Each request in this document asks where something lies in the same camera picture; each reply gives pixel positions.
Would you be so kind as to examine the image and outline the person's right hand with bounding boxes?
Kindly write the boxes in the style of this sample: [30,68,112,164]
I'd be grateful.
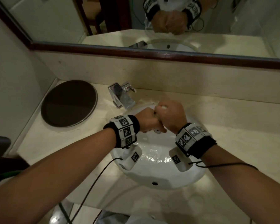
[157,100,188,135]

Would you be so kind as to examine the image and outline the dark wooden framed mirror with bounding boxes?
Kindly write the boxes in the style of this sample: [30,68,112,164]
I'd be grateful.
[0,0,280,71]

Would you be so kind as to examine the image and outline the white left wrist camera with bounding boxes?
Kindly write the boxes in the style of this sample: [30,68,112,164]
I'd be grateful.
[118,146,143,171]

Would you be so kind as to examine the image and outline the person's left forearm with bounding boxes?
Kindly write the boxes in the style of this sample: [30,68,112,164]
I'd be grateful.
[0,128,117,224]

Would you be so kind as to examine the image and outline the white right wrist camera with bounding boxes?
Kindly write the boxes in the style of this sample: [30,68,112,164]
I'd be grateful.
[168,147,194,172]

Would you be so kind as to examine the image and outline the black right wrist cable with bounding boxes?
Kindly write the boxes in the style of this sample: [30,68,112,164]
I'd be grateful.
[188,161,259,170]

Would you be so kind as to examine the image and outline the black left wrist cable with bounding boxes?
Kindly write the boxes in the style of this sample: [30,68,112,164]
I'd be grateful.
[70,157,124,224]

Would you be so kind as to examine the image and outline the white oval sink basin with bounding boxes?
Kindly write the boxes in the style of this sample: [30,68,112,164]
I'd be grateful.
[110,104,207,191]

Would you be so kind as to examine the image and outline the person's grey trousers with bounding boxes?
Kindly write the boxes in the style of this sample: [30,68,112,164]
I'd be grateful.
[93,208,154,224]

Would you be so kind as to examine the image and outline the chrome faucet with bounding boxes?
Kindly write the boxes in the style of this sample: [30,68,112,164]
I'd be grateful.
[108,81,137,110]

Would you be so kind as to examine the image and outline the black wristband with markers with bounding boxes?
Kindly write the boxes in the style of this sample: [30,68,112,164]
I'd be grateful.
[103,114,140,149]
[175,123,218,160]

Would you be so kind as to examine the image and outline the person's left hand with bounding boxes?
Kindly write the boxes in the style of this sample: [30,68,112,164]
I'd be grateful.
[135,107,166,134]

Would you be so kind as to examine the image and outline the person's right forearm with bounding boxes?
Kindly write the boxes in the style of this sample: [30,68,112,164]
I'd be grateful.
[200,144,280,224]

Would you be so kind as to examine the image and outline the white green-edged cleaning cloth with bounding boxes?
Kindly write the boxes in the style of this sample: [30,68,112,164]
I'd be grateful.
[154,104,170,118]

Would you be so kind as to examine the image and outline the black left wristband with markers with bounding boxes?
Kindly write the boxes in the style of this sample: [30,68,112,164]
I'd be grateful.
[103,114,140,149]

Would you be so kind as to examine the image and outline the black right wristband with markers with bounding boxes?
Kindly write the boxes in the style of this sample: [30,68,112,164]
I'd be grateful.
[175,123,218,160]

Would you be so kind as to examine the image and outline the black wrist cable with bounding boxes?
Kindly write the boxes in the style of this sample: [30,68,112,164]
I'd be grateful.
[70,157,124,224]
[188,161,259,170]

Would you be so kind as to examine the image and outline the dark round tray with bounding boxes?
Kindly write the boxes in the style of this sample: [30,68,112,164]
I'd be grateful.
[40,79,98,128]

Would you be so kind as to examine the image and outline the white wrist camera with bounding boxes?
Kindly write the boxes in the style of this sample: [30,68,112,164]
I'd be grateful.
[118,146,143,171]
[168,147,194,172]

